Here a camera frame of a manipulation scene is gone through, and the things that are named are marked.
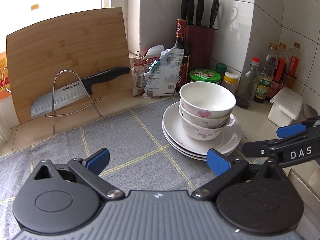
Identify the grey checked dish mat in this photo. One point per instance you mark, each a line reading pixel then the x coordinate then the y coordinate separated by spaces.
pixel 140 157

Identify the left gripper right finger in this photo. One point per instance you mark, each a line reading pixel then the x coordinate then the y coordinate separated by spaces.
pixel 228 172

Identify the green lid small jar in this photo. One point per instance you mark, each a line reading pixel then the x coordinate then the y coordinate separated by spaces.
pixel 221 69

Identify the yellow lid spice jar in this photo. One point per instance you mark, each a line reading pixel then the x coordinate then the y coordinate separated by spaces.
pixel 230 81

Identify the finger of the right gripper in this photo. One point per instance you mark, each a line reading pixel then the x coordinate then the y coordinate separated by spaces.
pixel 265 148
pixel 290 130

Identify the orange cooking wine jug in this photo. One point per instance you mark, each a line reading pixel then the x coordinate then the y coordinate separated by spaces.
pixel 4 78

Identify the red white packet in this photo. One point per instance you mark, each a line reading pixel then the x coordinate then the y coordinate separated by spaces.
pixel 140 64

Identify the black handled santoku knife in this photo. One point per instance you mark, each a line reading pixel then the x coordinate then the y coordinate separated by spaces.
pixel 40 107

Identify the white seasoning box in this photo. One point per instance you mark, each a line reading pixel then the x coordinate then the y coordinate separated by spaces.
pixel 286 106

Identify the floral bowl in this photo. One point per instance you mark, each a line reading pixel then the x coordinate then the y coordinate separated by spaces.
pixel 201 133
pixel 204 122

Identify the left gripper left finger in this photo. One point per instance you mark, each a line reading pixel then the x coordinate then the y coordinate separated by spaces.
pixel 87 173

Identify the wire board stand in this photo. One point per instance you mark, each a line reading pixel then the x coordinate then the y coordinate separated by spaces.
pixel 68 94

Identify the dark red knife block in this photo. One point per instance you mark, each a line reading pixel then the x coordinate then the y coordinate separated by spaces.
pixel 199 37

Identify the bamboo cutting board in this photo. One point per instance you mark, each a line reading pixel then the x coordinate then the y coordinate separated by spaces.
pixel 58 51

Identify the dark soy sauce bottle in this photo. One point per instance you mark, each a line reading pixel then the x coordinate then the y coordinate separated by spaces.
pixel 181 46

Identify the amber vinegar bottle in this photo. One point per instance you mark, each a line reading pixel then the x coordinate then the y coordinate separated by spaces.
pixel 294 56

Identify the green lid sauce jar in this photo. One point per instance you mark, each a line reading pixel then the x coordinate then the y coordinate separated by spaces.
pixel 205 75

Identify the red label sauce bottle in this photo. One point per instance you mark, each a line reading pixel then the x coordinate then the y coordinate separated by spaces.
pixel 279 72

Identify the white bowl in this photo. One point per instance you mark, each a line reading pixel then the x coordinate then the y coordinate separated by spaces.
pixel 207 100

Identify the green label oil bottle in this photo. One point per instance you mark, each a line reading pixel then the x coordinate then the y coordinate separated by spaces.
pixel 266 76

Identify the white clipped plastic bag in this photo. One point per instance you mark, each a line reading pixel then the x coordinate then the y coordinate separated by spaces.
pixel 161 79

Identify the clear glass oil bottle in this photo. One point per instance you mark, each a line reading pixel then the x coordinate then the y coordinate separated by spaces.
pixel 248 83

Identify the white plate with fruit print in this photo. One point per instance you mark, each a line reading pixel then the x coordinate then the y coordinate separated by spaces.
pixel 172 123

